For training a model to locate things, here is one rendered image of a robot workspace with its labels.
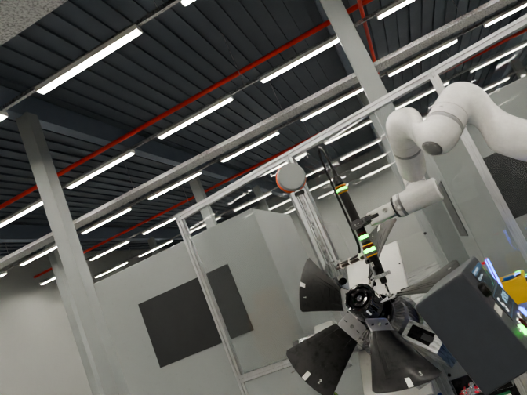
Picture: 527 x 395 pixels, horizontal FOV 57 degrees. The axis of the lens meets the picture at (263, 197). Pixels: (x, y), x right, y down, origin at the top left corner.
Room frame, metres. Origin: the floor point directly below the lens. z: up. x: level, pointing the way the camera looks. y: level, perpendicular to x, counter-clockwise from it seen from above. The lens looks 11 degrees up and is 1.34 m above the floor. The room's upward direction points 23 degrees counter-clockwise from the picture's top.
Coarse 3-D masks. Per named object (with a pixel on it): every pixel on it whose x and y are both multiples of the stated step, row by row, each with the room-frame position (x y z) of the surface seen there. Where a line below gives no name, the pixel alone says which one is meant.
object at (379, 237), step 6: (384, 222) 1.95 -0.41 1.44; (390, 222) 1.91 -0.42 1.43; (384, 228) 1.93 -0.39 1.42; (390, 228) 1.88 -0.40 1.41; (378, 234) 1.96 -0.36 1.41; (384, 234) 1.90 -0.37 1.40; (372, 240) 2.01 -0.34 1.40; (378, 240) 1.93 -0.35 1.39; (384, 240) 1.88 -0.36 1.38; (378, 246) 1.91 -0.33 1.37; (378, 252) 1.88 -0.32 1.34
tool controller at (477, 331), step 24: (480, 264) 1.10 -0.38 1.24; (432, 288) 1.04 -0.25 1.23; (456, 288) 0.90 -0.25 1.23; (480, 288) 0.91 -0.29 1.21; (432, 312) 0.93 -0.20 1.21; (456, 312) 0.91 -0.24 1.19; (480, 312) 0.90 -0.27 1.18; (504, 312) 0.95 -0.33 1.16; (456, 336) 0.92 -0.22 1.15; (480, 336) 0.90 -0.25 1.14; (504, 336) 0.89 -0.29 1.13; (456, 360) 0.93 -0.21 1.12; (480, 360) 0.91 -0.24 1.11; (504, 360) 0.90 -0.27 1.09; (480, 384) 0.92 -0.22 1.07; (504, 384) 0.91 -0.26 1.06
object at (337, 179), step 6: (336, 174) 1.81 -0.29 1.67; (336, 180) 1.80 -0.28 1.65; (342, 180) 1.80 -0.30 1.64; (372, 258) 1.80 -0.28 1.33; (378, 258) 1.81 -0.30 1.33; (372, 264) 1.81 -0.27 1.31; (378, 264) 1.80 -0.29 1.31; (378, 270) 1.80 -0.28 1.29; (384, 276) 1.80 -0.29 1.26; (384, 282) 1.80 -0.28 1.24
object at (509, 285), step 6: (522, 270) 1.95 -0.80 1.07; (504, 276) 2.00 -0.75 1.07; (522, 276) 1.83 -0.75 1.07; (504, 282) 1.86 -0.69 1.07; (510, 282) 1.85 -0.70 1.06; (516, 282) 1.84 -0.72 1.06; (522, 282) 1.83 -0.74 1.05; (504, 288) 1.86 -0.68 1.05; (510, 288) 1.85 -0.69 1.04; (516, 288) 1.85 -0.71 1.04; (522, 288) 1.84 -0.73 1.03; (510, 294) 1.86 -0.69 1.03; (516, 294) 1.85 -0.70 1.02; (522, 294) 1.84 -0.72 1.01; (516, 300) 1.85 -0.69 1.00; (522, 300) 1.84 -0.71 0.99
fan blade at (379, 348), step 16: (384, 336) 1.74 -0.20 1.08; (400, 336) 1.76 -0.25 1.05; (384, 352) 1.69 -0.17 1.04; (400, 352) 1.70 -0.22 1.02; (416, 352) 1.71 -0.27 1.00; (384, 368) 1.65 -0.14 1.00; (400, 368) 1.65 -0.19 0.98; (416, 368) 1.65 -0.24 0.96; (432, 368) 1.65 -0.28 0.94; (384, 384) 1.62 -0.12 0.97; (400, 384) 1.61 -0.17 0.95; (416, 384) 1.61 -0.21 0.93
